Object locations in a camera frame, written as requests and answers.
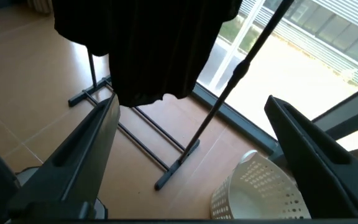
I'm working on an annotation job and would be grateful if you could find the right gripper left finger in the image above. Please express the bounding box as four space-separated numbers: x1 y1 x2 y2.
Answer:
6 92 121 220

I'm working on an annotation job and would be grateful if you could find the window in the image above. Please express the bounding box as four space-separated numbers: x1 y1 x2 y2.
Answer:
191 0 358 156

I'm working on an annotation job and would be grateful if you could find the white laundry basket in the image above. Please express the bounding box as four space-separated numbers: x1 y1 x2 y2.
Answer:
209 149 312 220

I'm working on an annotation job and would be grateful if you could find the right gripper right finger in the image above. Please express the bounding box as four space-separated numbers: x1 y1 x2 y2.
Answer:
264 95 358 219

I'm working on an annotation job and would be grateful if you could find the black clothes rack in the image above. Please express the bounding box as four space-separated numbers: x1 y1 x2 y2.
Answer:
68 0 295 192

